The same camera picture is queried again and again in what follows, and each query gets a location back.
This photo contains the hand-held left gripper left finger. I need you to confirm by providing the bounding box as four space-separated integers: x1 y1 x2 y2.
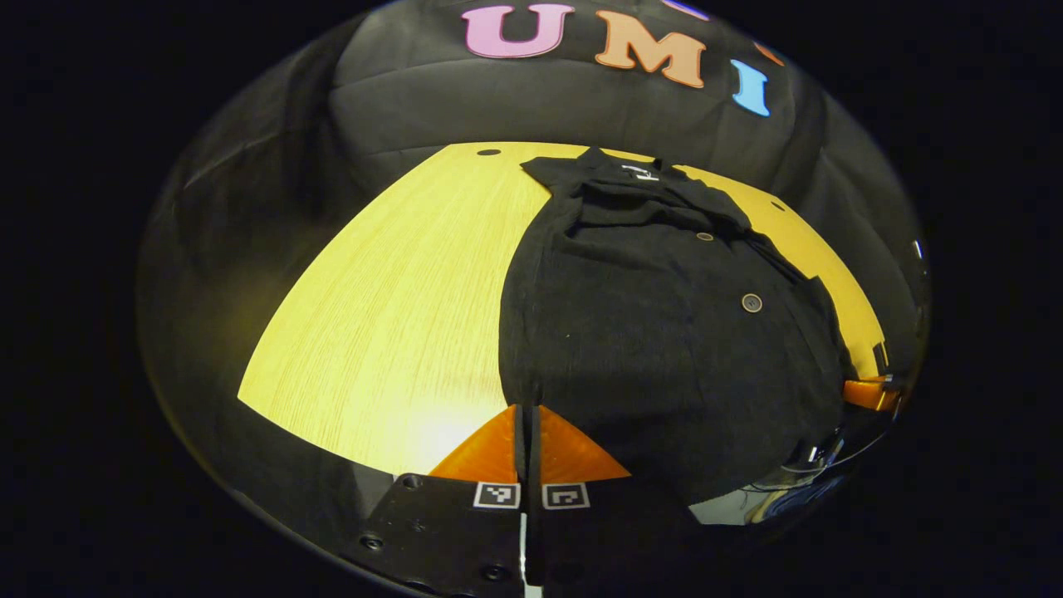
353 404 526 598

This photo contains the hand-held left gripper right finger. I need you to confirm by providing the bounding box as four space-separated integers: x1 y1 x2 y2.
527 404 708 598

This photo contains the black button shirt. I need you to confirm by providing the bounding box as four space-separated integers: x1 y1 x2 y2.
498 147 856 507

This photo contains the thin cable bundle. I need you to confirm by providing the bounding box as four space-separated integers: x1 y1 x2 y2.
747 432 865 524

